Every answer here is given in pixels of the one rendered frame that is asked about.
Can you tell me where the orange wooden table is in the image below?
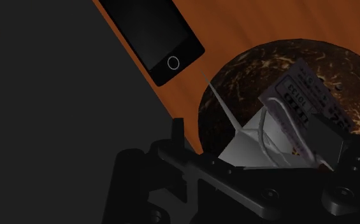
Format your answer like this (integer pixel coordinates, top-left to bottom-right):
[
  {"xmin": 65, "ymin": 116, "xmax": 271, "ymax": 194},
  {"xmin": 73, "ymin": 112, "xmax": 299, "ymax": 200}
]
[{"xmin": 92, "ymin": 0, "xmax": 360, "ymax": 155}]

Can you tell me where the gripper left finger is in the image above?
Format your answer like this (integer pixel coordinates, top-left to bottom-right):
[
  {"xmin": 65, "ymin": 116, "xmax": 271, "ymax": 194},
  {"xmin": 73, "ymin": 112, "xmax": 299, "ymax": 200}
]
[{"xmin": 101, "ymin": 118, "xmax": 282, "ymax": 224}]

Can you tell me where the grey angular object with label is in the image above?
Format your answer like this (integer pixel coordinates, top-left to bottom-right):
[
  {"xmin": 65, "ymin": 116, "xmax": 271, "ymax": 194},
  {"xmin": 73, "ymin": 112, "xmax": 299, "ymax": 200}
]
[{"xmin": 200, "ymin": 58, "xmax": 355, "ymax": 171}]

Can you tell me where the dark brown speckled bowl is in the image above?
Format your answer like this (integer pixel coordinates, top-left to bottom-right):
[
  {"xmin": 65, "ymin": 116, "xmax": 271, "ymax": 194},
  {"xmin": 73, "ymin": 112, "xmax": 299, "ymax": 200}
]
[{"xmin": 197, "ymin": 38, "xmax": 360, "ymax": 193}]

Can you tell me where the black smartphone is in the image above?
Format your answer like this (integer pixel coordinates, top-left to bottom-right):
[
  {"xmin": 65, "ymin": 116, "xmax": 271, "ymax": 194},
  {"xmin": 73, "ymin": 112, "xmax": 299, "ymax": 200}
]
[{"xmin": 98, "ymin": 0, "xmax": 206, "ymax": 88}]

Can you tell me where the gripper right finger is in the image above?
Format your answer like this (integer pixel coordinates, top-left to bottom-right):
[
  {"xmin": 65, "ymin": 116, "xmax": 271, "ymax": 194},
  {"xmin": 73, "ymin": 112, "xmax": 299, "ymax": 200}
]
[{"xmin": 307, "ymin": 114, "xmax": 360, "ymax": 216}]

